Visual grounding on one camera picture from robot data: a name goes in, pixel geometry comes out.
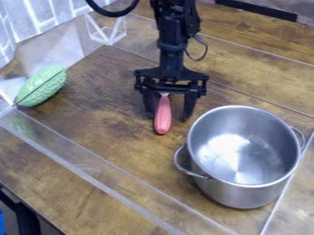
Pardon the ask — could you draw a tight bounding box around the black cable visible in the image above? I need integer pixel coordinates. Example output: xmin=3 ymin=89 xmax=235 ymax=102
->
xmin=84 ymin=0 xmax=209 ymax=62

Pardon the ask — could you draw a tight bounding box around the stainless steel pot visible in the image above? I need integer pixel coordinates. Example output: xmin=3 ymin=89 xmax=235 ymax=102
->
xmin=175 ymin=106 xmax=306 ymax=209

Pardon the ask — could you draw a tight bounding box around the white brick pattern curtain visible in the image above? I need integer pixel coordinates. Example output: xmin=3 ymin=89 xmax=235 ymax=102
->
xmin=0 ymin=0 xmax=92 ymax=69

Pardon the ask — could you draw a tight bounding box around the clear acrylic barrier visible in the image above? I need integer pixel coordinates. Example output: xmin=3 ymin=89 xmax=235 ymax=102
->
xmin=0 ymin=105 xmax=235 ymax=235
xmin=0 ymin=14 xmax=127 ymax=106

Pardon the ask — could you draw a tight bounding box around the pink handled metal spoon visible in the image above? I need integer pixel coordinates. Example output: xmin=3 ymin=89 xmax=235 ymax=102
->
xmin=155 ymin=93 xmax=173 ymax=135

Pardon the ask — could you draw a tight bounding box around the clear acrylic barrier left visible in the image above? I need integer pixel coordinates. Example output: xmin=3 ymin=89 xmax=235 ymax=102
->
xmin=0 ymin=14 xmax=127 ymax=106

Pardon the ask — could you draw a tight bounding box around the black bar at back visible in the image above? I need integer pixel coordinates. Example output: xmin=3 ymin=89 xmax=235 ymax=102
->
xmin=215 ymin=0 xmax=298 ymax=22

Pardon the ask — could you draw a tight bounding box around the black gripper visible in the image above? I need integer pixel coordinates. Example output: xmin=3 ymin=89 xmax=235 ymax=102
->
xmin=134 ymin=51 xmax=209 ymax=119

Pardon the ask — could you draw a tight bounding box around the clear acrylic barrier front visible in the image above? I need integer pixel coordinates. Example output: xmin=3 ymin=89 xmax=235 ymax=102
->
xmin=0 ymin=105 xmax=235 ymax=235

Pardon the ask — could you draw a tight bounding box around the green bumpy toy gourd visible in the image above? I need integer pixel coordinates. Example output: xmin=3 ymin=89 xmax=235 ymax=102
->
xmin=15 ymin=64 xmax=67 ymax=107

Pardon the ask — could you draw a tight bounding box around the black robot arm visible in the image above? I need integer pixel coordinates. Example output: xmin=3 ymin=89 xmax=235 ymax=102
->
xmin=134 ymin=0 xmax=210 ymax=119

